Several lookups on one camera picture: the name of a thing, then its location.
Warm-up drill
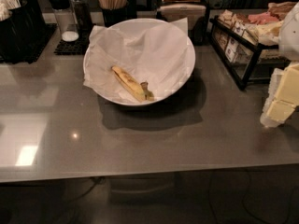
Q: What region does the clear salt shaker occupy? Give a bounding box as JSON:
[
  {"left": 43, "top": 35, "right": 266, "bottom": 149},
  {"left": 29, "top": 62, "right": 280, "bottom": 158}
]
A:
[{"left": 49, "top": 0, "right": 79, "bottom": 42}]

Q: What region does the black stir stick cup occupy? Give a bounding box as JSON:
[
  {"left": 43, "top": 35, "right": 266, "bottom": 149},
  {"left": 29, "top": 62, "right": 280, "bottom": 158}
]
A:
[{"left": 102, "top": 0, "right": 137, "bottom": 27}]

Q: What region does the dark pepper shaker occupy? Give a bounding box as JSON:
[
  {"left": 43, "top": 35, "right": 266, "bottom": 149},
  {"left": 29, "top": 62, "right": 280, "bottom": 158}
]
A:
[{"left": 71, "top": 0, "right": 93, "bottom": 32}]

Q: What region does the black condiment caddy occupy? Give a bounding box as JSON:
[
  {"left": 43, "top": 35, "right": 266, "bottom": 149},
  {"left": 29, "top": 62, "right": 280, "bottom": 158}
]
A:
[{"left": 0, "top": 0, "right": 46, "bottom": 63}]

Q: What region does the black ridged tray mat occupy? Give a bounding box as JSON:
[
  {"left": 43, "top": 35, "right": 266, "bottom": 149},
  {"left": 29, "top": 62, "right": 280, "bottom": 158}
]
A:
[{"left": 0, "top": 23, "right": 57, "bottom": 63}]

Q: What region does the black wire sugar rack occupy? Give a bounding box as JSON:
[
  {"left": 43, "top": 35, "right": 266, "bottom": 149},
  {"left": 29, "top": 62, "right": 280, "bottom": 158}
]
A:
[{"left": 208, "top": 16, "right": 290, "bottom": 90}]

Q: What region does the black floor cable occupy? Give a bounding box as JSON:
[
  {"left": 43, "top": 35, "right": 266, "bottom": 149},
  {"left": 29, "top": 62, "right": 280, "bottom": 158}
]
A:
[{"left": 206, "top": 168, "right": 299, "bottom": 224}]

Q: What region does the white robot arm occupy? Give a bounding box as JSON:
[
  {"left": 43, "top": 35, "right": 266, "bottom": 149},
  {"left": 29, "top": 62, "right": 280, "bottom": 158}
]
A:
[{"left": 260, "top": 3, "right": 299, "bottom": 128}]

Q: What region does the yellow banana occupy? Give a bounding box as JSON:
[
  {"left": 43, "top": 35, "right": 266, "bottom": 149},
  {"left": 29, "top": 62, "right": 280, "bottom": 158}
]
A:
[{"left": 111, "top": 66, "right": 154, "bottom": 102}]

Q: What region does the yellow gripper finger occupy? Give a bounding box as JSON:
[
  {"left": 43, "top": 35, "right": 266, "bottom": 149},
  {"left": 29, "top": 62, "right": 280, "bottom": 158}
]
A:
[
  {"left": 266, "top": 63, "right": 299, "bottom": 122},
  {"left": 260, "top": 68, "right": 283, "bottom": 128}
]

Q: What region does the black rubber mat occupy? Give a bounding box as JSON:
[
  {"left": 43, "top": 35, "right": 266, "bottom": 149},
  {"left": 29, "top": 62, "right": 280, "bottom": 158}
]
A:
[{"left": 54, "top": 32, "right": 89, "bottom": 55}]

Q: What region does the white bowl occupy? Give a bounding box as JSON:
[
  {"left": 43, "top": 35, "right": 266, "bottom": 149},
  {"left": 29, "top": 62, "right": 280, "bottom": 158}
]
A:
[{"left": 82, "top": 18, "right": 196, "bottom": 107}]

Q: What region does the white paper liner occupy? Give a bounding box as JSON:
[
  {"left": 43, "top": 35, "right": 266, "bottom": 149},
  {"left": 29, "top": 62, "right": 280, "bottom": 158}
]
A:
[{"left": 82, "top": 17, "right": 190, "bottom": 105}]

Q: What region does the brown napkin dispenser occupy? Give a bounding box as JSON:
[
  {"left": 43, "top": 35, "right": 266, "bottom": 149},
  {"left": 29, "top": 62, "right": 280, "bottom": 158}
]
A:
[{"left": 156, "top": 2, "right": 210, "bottom": 45}]

